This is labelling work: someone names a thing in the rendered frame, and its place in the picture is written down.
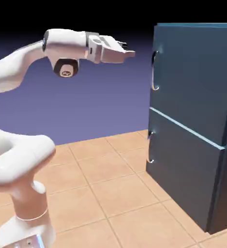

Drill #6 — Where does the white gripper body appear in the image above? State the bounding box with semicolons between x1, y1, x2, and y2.
99;35;127;64

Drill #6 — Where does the tall blue cabinet door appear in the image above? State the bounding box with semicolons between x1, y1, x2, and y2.
149;25;227;147

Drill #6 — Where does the blue cabinet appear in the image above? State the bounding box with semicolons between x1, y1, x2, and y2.
146;23;227;235

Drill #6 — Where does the short blue cabinet door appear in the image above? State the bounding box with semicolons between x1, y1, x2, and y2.
146;108;226;233

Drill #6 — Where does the long curved metal handle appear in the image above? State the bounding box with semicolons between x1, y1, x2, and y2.
151;50;160;91

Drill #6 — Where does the short curved metal handle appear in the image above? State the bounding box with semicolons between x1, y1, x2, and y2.
147;131;155;164

